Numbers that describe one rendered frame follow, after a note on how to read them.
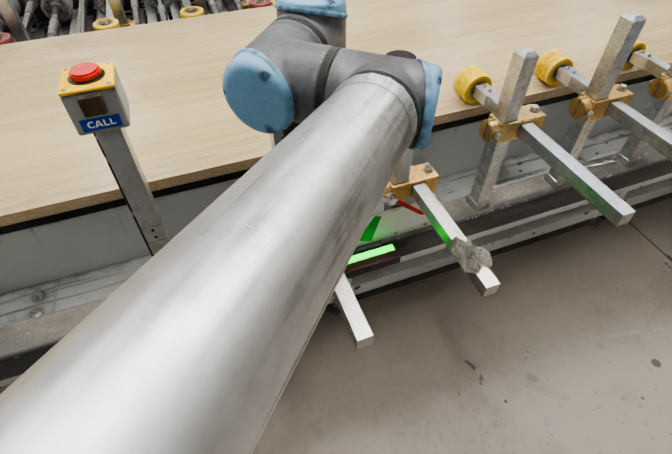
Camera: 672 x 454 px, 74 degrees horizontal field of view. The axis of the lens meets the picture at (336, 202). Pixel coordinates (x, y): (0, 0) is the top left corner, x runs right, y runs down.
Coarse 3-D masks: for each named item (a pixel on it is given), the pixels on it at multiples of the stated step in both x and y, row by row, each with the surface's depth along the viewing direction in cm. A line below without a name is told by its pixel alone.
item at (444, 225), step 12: (420, 192) 96; (420, 204) 96; (432, 204) 94; (432, 216) 92; (444, 216) 91; (444, 228) 89; (456, 228) 89; (444, 240) 90; (468, 276) 84; (480, 276) 81; (492, 276) 81; (480, 288) 81; (492, 288) 80
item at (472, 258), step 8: (456, 240) 85; (464, 240) 86; (456, 248) 84; (464, 248) 84; (472, 248) 83; (480, 248) 84; (464, 256) 83; (472, 256) 82; (480, 256) 83; (488, 256) 82; (464, 264) 82; (472, 264) 81; (480, 264) 82; (488, 264) 82; (472, 272) 81
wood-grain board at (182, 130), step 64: (384, 0) 160; (448, 0) 160; (512, 0) 160; (576, 0) 160; (640, 0) 160; (0, 64) 127; (64, 64) 127; (128, 64) 127; (192, 64) 127; (448, 64) 127; (576, 64) 127; (0, 128) 106; (64, 128) 106; (128, 128) 106; (192, 128) 106; (0, 192) 90; (64, 192) 90
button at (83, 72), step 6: (78, 66) 60; (84, 66) 60; (90, 66) 60; (96, 66) 60; (72, 72) 59; (78, 72) 59; (84, 72) 59; (90, 72) 59; (96, 72) 59; (72, 78) 59; (78, 78) 58; (84, 78) 59; (90, 78) 59
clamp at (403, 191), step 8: (416, 168) 100; (432, 168) 100; (416, 176) 98; (424, 176) 98; (432, 176) 98; (392, 184) 96; (400, 184) 96; (408, 184) 97; (416, 184) 98; (432, 184) 100; (384, 192) 96; (392, 192) 97; (400, 192) 98; (408, 192) 99
